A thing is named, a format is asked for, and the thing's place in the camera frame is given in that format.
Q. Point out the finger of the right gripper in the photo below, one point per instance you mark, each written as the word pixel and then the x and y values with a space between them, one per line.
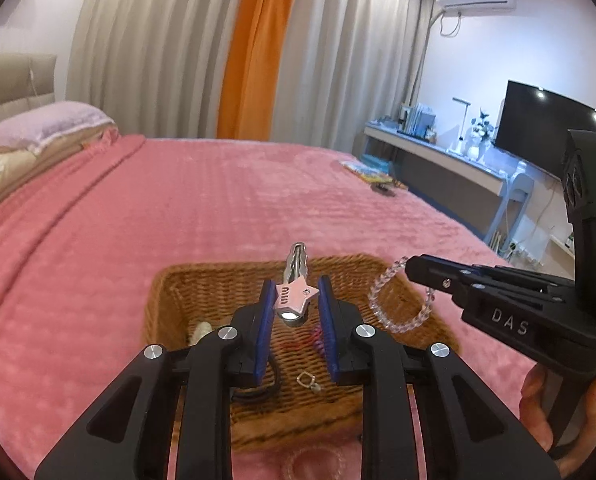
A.
pixel 444 275

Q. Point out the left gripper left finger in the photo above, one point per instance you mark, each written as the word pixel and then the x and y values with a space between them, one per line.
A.
pixel 168 413

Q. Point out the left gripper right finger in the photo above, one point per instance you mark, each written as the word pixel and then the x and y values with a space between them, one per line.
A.
pixel 426 413

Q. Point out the black square pendant earring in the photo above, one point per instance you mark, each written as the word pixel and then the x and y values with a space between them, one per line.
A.
pixel 308 381

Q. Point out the person's right hand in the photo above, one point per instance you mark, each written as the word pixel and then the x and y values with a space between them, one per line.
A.
pixel 534 419

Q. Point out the white desk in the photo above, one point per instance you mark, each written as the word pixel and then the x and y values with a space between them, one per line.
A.
pixel 465 191

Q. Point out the white chair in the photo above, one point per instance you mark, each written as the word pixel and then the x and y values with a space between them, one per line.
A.
pixel 514 199

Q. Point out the white desk lamp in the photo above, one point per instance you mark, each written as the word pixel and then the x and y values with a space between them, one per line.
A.
pixel 457 147

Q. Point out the booklets on bed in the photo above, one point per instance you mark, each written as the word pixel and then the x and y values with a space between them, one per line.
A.
pixel 377 180

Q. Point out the white vase with plant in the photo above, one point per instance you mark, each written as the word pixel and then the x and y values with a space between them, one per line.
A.
pixel 479 134

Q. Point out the books on desk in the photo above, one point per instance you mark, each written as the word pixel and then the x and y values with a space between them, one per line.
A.
pixel 416 120

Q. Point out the black television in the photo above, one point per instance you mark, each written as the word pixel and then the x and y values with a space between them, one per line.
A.
pixel 534 123

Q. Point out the brown wicker basket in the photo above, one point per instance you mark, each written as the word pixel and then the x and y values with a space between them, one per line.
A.
pixel 181 297

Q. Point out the pink bed blanket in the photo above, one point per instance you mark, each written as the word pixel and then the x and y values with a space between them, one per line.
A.
pixel 81 244

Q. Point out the beige quilt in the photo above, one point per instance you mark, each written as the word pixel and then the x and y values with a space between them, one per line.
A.
pixel 19 167

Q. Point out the lilac pillow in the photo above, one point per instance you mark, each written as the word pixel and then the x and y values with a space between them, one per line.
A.
pixel 32 131

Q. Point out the orange curtain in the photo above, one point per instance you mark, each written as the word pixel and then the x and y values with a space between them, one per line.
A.
pixel 251 71

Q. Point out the beige upholstered headboard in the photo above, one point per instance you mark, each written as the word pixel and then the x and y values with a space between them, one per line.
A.
pixel 26 82

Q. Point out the grey curtains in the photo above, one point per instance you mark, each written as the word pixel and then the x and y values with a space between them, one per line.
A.
pixel 157 66

